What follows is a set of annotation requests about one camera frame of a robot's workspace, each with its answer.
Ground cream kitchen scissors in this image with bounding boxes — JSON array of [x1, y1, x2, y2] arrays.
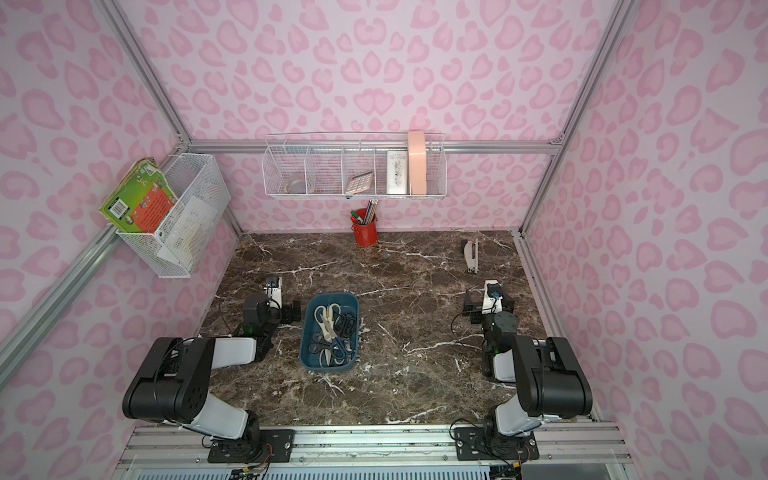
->
[[314, 303, 342, 342]]

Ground all black scissors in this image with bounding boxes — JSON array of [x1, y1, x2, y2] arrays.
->
[[334, 313, 358, 339]]

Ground blue handled scissors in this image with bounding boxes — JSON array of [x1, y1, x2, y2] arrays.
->
[[329, 337, 352, 366]]

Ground black handled silver scissors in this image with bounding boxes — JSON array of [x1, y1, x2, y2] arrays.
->
[[307, 333, 332, 356]]

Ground pink scissors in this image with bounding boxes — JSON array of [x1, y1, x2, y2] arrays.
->
[[318, 350, 333, 368]]

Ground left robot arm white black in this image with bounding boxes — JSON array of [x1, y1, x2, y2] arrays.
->
[[122, 293, 302, 446]]

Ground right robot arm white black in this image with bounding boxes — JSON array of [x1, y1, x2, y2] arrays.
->
[[461, 283, 593, 440]]

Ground teal plastic storage box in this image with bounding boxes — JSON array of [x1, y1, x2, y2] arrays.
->
[[299, 292, 361, 373]]

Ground pink box on shelf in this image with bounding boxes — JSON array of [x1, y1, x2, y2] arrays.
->
[[407, 130, 427, 196]]

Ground beige thread snips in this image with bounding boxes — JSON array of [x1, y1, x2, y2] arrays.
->
[[463, 239, 479, 274]]

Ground red pen cup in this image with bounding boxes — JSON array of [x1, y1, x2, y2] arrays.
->
[[350, 208, 378, 247]]

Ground pens in cup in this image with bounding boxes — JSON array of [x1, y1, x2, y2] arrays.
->
[[350, 199, 378, 225]]

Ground white paper sheet in basket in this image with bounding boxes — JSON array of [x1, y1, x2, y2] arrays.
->
[[158, 196, 217, 272]]

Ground clear tape roll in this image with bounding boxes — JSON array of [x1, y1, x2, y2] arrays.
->
[[284, 172, 308, 195]]

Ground small pink calculator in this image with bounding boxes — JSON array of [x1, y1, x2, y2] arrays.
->
[[344, 171, 375, 197]]

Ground white card pack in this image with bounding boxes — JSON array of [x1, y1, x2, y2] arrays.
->
[[386, 150, 408, 195]]

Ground green red booklet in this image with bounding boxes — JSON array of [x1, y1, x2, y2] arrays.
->
[[100, 157, 177, 234]]

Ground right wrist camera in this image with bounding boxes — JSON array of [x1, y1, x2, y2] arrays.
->
[[482, 280, 505, 314]]

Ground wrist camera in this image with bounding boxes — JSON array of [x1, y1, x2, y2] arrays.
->
[[264, 276, 283, 308], [482, 280, 505, 314]]

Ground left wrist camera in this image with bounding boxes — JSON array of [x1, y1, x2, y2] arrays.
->
[[264, 276, 283, 308]]

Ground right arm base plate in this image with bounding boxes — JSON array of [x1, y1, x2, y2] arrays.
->
[[450, 426, 540, 463]]

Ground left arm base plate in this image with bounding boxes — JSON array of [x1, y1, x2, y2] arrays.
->
[[207, 429, 296, 465]]

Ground white wire side basket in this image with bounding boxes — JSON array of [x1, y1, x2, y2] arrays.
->
[[117, 153, 231, 278]]

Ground white wire wall shelf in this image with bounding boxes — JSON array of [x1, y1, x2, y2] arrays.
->
[[261, 132, 448, 200]]

